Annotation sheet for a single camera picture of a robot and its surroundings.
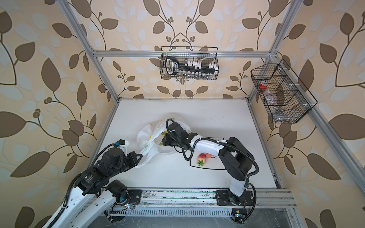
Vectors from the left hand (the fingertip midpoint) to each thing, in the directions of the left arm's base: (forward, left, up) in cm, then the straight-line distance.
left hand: (144, 155), depth 73 cm
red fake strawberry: (+3, -30, -11) cm, 32 cm away
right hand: (+11, -6, -6) cm, 14 cm away
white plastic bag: (+7, -2, +2) cm, 8 cm away
